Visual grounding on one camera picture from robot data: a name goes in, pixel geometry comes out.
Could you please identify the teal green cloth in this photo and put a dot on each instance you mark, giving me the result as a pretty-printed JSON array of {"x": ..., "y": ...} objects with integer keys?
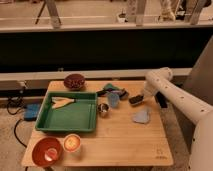
[{"x": 110, "y": 87}]

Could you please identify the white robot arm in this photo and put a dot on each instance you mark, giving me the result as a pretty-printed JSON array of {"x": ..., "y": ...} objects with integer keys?
[{"x": 196, "y": 110}]

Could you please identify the blue-grey cloth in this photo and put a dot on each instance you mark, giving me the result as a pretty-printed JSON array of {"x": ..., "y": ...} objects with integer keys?
[{"x": 142, "y": 116}]

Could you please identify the white cup with orange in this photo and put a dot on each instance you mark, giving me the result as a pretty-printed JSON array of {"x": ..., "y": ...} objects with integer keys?
[{"x": 72, "y": 143}]

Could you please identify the blue plastic cup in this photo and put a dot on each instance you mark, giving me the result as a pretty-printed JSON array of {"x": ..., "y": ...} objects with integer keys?
[{"x": 113, "y": 99}]

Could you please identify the dark red bowl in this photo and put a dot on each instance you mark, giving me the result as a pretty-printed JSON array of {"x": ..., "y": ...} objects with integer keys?
[{"x": 74, "y": 81}]

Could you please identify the blue box on floor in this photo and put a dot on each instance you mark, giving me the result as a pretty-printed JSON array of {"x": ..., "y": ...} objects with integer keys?
[{"x": 31, "y": 112}]

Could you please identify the wooden spatula in tray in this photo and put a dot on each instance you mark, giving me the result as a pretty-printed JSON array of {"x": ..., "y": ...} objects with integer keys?
[{"x": 61, "y": 101}]

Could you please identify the small metal cup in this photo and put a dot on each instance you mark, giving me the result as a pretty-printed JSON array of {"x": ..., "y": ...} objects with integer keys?
[{"x": 103, "y": 109}]

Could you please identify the small clear cup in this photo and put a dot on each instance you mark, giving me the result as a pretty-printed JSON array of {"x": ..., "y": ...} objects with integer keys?
[{"x": 51, "y": 154}]

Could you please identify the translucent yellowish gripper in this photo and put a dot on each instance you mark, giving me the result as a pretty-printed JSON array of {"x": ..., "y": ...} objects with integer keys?
[{"x": 144, "y": 95}]

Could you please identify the orange-red bowl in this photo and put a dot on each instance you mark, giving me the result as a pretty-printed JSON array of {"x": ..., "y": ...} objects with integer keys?
[{"x": 40, "y": 148}]

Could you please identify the green plastic tray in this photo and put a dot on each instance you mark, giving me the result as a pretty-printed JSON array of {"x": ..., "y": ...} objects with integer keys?
[{"x": 78, "y": 116}]

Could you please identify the black board eraser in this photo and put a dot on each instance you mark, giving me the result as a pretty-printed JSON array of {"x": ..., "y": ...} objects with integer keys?
[{"x": 136, "y": 100}]

